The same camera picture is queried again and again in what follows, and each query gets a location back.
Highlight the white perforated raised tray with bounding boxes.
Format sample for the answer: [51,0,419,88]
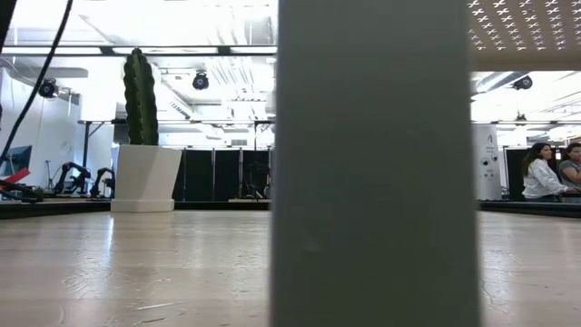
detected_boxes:
[270,0,581,327]

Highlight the white faceted plant pot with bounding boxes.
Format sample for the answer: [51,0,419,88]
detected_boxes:
[110,144,183,213]

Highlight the tall green cactus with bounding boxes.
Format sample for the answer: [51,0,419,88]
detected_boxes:
[123,46,160,146]

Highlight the white round column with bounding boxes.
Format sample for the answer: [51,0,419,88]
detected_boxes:
[471,123,503,202]

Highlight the person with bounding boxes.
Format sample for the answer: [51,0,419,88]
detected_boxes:
[520,142,580,203]
[557,142,581,192]

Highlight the black curved bar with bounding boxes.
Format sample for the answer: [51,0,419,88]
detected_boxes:
[0,179,45,204]

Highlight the dark blue monitor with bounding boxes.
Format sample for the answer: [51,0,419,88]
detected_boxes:
[2,144,34,178]

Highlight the red bar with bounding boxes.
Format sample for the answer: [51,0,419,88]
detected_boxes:
[0,167,32,185]

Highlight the black partition wall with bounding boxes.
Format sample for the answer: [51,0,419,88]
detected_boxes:
[174,147,273,202]
[504,147,581,202]

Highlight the dark metal gantry frame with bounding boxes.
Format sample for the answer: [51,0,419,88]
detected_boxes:
[76,118,276,196]

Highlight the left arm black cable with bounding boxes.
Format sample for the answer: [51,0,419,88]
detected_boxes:
[0,0,75,161]

